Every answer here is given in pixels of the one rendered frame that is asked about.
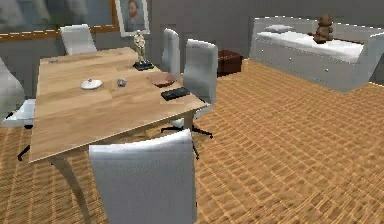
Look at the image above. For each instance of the black remote control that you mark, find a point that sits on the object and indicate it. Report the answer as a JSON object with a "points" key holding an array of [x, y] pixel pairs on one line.
{"points": [[175, 93]]}

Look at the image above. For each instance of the white office chair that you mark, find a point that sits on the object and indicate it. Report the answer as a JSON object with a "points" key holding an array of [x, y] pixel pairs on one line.
{"points": [[171, 51], [146, 180], [13, 100], [78, 38], [200, 70]]}

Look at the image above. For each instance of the brown bowl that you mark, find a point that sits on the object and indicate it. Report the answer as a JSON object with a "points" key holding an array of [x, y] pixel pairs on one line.
{"points": [[162, 79]]}

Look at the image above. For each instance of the dark brown box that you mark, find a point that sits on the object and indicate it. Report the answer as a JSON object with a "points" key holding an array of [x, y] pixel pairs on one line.
{"points": [[229, 61]]}

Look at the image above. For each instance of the small grey round object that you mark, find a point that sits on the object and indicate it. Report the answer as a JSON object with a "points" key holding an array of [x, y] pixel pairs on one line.
{"points": [[121, 82]]}

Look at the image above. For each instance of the golden statuette on black base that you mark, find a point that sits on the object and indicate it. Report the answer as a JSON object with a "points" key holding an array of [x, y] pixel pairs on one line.
{"points": [[140, 46]]}

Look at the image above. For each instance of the white round dish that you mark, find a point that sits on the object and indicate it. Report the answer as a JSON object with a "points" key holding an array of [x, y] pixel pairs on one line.
{"points": [[91, 84]]}

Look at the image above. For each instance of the framed portrait picture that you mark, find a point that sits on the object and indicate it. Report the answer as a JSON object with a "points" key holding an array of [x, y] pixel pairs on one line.
{"points": [[132, 15]]}

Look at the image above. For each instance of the light wooden dining table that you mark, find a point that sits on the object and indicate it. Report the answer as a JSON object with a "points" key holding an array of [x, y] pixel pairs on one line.
{"points": [[73, 110]]}

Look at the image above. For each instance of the white pillow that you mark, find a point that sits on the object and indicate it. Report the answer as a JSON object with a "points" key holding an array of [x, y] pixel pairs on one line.
{"points": [[279, 28]]}

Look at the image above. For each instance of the white daybed with drawers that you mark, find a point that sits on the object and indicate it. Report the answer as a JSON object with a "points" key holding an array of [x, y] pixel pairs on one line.
{"points": [[316, 56]]}

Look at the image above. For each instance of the small grey flat object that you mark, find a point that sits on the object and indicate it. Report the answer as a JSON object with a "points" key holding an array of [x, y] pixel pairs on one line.
{"points": [[53, 61]]}

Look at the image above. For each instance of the brown teddy bear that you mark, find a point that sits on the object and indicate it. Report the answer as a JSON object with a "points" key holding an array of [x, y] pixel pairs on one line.
{"points": [[324, 29]]}

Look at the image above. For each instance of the wooden framed window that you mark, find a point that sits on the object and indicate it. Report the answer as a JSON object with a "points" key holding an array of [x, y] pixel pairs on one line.
{"points": [[50, 16]]}

